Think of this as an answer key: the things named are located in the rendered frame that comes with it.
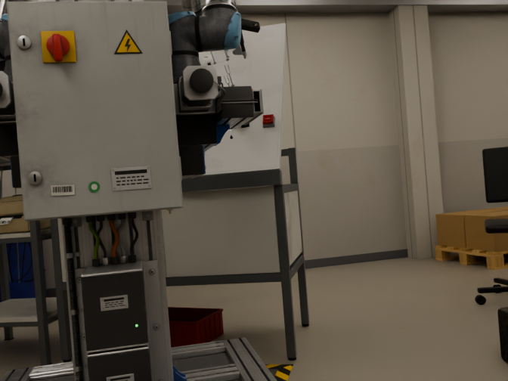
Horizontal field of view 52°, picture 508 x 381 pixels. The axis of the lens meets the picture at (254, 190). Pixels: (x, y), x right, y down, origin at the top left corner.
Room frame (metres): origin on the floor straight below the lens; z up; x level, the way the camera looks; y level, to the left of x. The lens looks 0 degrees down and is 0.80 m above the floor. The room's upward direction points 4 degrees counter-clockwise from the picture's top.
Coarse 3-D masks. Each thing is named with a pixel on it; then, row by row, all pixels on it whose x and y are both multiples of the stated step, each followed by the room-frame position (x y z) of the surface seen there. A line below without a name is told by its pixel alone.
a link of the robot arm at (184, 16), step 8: (168, 16) 1.72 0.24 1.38; (176, 16) 1.71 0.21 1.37; (184, 16) 1.71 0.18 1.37; (192, 16) 1.73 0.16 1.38; (176, 24) 1.70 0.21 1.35; (184, 24) 1.71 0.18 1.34; (192, 24) 1.71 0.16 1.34; (176, 32) 1.71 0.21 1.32; (184, 32) 1.70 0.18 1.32; (192, 32) 1.70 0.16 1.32; (176, 40) 1.71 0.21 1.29; (184, 40) 1.71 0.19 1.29; (192, 40) 1.71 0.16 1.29; (176, 48) 1.71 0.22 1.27; (184, 48) 1.71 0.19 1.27; (192, 48) 1.72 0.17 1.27; (200, 48) 1.74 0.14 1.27
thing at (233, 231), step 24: (192, 192) 2.44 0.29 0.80; (216, 192) 2.42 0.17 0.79; (240, 192) 2.39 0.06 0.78; (264, 192) 2.37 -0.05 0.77; (168, 216) 2.47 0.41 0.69; (192, 216) 2.44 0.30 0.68; (216, 216) 2.42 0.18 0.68; (240, 216) 2.40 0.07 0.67; (264, 216) 2.37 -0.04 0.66; (168, 240) 2.47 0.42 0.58; (192, 240) 2.45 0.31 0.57; (216, 240) 2.42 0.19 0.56; (240, 240) 2.40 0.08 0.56; (264, 240) 2.38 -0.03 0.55; (168, 264) 2.47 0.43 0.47; (192, 264) 2.45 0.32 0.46; (216, 264) 2.42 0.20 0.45; (240, 264) 2.40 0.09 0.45; (264, 264) 2.38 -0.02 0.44
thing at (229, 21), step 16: (208, 0) 1.74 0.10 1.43; (224, 0) 1.73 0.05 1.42; (208, 16) 1.71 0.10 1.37; (224, 16) 1.70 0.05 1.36; (240, 16) 1.76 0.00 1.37; (208, 32) 1.70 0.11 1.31; (224, 32) 1.70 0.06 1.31; (240, 32) 1.79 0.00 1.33; (208, 48) 1.74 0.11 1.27; (224, 48) 1.75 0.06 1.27
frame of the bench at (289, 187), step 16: (288, 256) 2.37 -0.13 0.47; (288, 272) 2.35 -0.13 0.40; (304, 272) 2.90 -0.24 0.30; (64, 288) 2.59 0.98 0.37; (288, 288) 2.36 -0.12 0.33; (304, 288) 2.90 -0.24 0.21; (64, 304) 2.60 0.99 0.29; (288, 304) 2.36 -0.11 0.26; (304, 304) 2.90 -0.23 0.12; (64, 320) 2.59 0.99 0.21; (288, 320) 2.36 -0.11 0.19; (304, 320) 2.91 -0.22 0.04; (64, 336) 2.59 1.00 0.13; (288, 336) 2.36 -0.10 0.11; (64, 352) 2.59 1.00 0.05; (288, 352) 2.36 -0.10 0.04
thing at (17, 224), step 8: (0, 200) 2.71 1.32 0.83; (8, 200) 2.69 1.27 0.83; (16, 200) 2.68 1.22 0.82; (0, 208) 2.67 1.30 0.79; (8, 208) 2.66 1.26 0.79; (16, 208) 2.66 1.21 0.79; (0, 216) 2.65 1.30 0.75; (8, 216) 2.63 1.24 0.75; (16, 216) 2.63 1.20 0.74; (8, 224) 2.63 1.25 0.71; (16, 224) 2.63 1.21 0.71; (24, 224) 2.62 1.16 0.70; (40, 224) 2.72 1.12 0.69; (48, 224) 2.80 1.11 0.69; (0, 232) 2.65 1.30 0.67; (8, 232) 2.64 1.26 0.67
